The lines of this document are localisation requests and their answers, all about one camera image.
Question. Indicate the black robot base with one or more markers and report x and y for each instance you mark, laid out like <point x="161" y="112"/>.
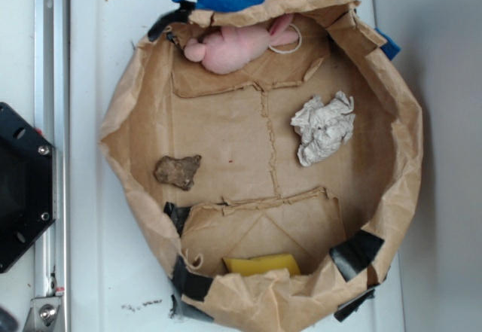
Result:
<point x="26" y="186"/>

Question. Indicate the white plastic board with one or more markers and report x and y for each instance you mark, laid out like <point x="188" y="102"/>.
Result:
<point x="115" y="283"/>

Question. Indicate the pink plush toy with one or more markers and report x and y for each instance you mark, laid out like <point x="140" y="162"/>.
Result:
<point x="231" y="48"/>

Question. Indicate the brown rock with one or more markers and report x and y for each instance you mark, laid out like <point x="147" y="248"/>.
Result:
<point x="177" y="172"/>

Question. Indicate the brown paper bag bin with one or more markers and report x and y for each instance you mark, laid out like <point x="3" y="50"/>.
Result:
<point x="342" y="219"/>

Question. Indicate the aluminium rail frame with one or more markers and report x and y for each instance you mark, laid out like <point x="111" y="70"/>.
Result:
<point x="51" y="308"/>

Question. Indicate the yellow sponge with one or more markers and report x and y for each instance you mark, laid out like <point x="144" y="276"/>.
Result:
<point x="262" y="264"/>

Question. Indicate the white paper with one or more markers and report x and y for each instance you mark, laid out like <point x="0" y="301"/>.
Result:
<point x="323" y="128"/>

